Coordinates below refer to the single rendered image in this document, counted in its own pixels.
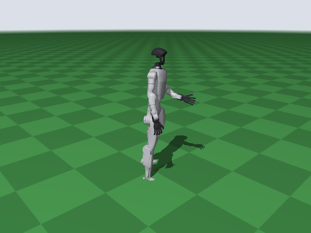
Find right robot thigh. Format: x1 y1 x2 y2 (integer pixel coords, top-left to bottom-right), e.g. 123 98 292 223
143 112 158 152

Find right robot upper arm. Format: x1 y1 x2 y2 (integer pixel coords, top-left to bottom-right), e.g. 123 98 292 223
147 71 157 99

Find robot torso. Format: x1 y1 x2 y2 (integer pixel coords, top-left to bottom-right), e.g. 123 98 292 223
147 65 167 115

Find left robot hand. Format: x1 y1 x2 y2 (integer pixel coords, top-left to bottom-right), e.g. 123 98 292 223
178 94 196 105

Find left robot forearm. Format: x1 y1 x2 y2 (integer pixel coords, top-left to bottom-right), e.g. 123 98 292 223
166 87 182 99

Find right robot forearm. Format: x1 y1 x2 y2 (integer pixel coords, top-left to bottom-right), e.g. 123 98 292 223
148 94 158 121

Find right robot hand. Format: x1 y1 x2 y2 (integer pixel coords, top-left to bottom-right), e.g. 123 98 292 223
152 116 164 135

